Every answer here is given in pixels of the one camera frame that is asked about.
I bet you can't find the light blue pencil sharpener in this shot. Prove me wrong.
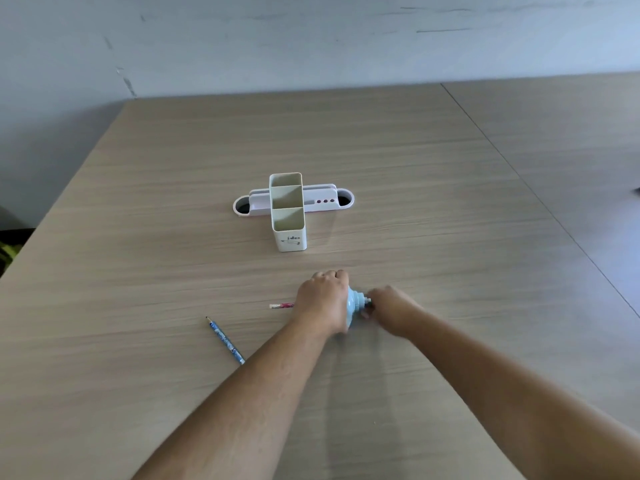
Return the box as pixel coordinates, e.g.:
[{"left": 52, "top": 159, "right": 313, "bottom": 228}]
[{"left": 345, "top": 287, "right": 375, "bottom": 331}]

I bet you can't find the white desk organizer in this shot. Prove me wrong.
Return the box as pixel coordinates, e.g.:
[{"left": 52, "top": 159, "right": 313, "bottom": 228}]
[{"left": 232, "top": 172, "right": 355, "bottom": 253}]

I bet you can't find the person's right hand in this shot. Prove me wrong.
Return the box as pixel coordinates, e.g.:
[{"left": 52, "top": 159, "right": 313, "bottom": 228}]
[{"left": 362, "top": 285, "right": 426, "bottom": 339}]

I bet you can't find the person's left forearm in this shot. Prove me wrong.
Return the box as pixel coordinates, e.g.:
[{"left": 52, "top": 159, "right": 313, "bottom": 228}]
[{"left": 132, "top": 317, "right": 331, "bottom": 480}]

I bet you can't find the blue patterned pencil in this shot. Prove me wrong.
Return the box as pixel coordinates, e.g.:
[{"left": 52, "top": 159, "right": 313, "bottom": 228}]
[{"left": 205, "top": 316, "right": 246, "bottom": 366}]

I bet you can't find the person's right forearm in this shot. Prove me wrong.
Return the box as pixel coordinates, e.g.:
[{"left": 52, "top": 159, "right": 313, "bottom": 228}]
[{"left": 407, "top": 308, "right": 640, "bottom": 480}]

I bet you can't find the person's left hand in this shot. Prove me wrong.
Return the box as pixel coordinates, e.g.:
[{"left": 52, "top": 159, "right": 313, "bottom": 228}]
[{"left": 291, "top": 269, "right": 351, "bottom": 338}]

